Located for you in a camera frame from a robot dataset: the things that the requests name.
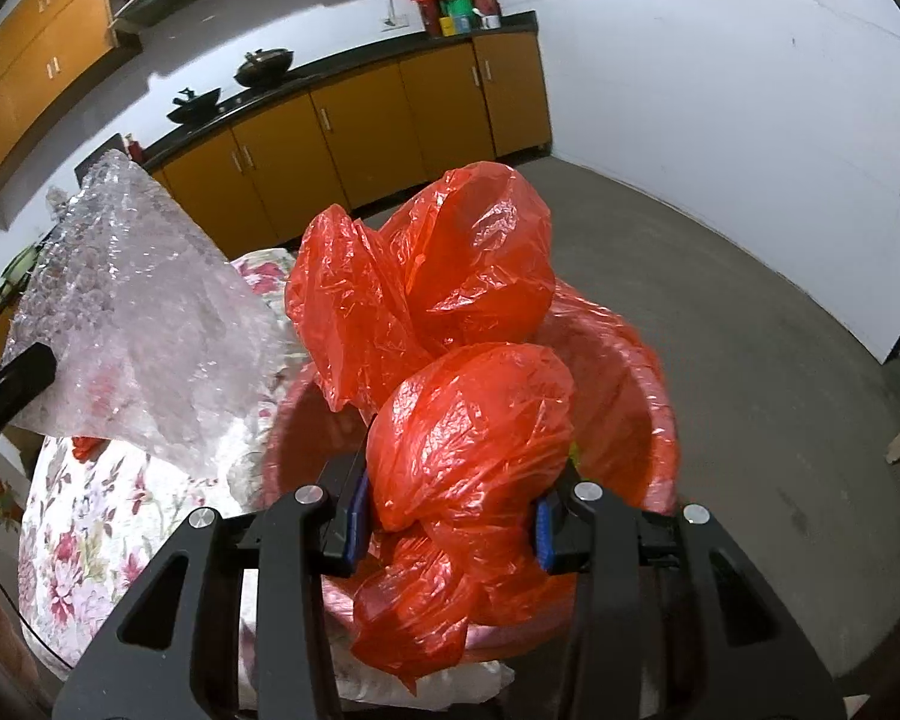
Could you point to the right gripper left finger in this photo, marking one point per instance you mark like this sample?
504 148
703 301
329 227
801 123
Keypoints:
169 649

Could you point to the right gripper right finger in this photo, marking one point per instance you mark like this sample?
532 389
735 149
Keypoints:
671 600

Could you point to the clear bubble wrap sheet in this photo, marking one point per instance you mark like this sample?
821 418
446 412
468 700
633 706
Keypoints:
159 342

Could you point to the red plastic bag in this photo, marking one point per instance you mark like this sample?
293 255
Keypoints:
456 458
466 260

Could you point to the lower wooden kitchen cabinets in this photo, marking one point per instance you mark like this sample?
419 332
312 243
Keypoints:
360 127

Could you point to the green pot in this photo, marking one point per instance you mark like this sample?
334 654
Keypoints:
17 271

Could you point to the floral quilt table cover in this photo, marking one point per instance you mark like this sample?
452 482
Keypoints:
90 527

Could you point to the red plastic waste basket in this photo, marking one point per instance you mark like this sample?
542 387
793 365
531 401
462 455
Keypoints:
624 429

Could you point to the red bottle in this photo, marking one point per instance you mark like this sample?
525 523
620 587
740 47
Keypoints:
134 149

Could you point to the dark cutting board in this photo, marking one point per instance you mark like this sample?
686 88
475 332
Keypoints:
114 143

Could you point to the black countertop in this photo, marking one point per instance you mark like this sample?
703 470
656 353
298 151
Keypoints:
330 71

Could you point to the black wok with utensils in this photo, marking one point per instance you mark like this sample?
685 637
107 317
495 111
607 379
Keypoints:
191 108

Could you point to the black wok with lid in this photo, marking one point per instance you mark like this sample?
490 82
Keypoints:
264 68

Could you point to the green container on counter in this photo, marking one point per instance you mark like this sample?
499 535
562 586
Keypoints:
460 12

